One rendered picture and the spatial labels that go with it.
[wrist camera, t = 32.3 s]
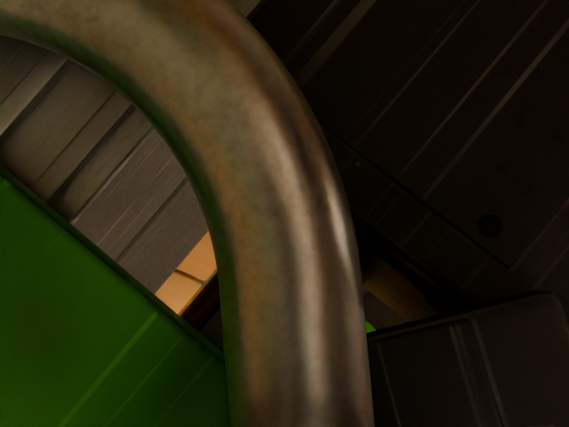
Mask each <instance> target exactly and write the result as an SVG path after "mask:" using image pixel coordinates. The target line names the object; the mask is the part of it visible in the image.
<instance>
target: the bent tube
mask: <svg viewBox="0 0 569 427"><path fill-rule="evenodd" d="M0 35H2V36H9V37H12V38H15V39H18V40H21V41H25V42H29V43H31V44H34V45H37V46H39V47H43V48H46V49H47V50H50V51H52V52H54V53H57V54H59V55H61V56H63V57H65V58H67V59H69V60H71V61H73V62H75V63H77V64H78V65H80V66H82V67H84V68H85V69H87V70H89V71H90V72H92V73H93V74H94V75H96V76H98V77H99V78H101V79H102V80H104V81H105V82H106V83H108V84H109V85H110V86H111V87H112V88H113V89H115V90H116V91H117V92H119V93H120V94H121V95H122V96H123V97H125V98H126V99H127V100H128V101H129V102H130V103H131V104H132V105H133V106H134V107H136V109H137V110H138V111H139V112H140V113H141V114H142V115H143V116H144V117H145V118H146V119H147V120H148V121H149V123H150V124H151V125H152V126H153V127H154V129H155V130H156V131H157V132H158V134H159V135H160V136H161V137H162V138H163V140H164V141H165V142H166V144H167V145H168V147H169V148H170V150H171V151H172V153H173V154H174V156H175V157H176V158H177V160H178V162H179V163H180V166H181V167H182V169H183V170H184V172H185V174H186V176H187V178H188V180H189V182H190V183H191V186H192V188H193V190H194V192H195V194H196V197H197V200H198V202H199V203H200V206H201V208H202V212H203V215H204V217H205V220H206V222H207V227H208V230H209V234H210V236H211V240H212V244H213V250H214V255H215V260H216V265H217V271H218V285H219V295H220V306H221V317H222V327H223V338H224V358H225V368H226V379H227V390H228V400H229V421H230V427H375V425H374V416H373V398H372V388H371V379H370V368H369V359H368V349H367V332H366V322H365V312H364V302H363V293H362V275H361V267H360V260H359V253H358V247H357V242H356V233H355V228H354V224H353V220H352V217H351V210H350V206H349V203H348V199H347V196H346V193H345V188H344V186H343V182H342V179H341V177H340V172H339V170H338V167H337V165H336V162H335V160H334V156H333V154H332V152H331V149H330V147H329V144H328V142H327V140H326V138H325V135H324V133H323V130H322V128H321V126H320V124H319V123H318V120H317V118H316V116H315V115H314V113H313V111H312V109H311V107H310V105H309V103H308V101H307V100H306V98H305V97H304V95H303V93H302V92H301V89H300V87H299V86H298V85H297V83H296V81H295V80H294V78H293V77H292V75H291V74H290V72H289V71H288V70H287V69H286V67H285V65H284V64H283V62H282V61H281V60H280V58H279V57H278V55H277V54H276V53H275V51H274V50H273V49H272V48H271V47H270V45H269V44H268V43H267V41H266V40H265V39H264V38H263V37H262V35H261V34H260V33H259V32H258V31H257V29H256V28H255V27H254V26H253V25H252V24H251V22H250V21H249V20H248V19H247V18H246V17H245V16H244V15H243V14H242V13H241V12H240V11H239V10H238V9H237V8H236V7H235V6H234V5H233V4H232V3H231V2H230V1H229V0H0Z"/></svg>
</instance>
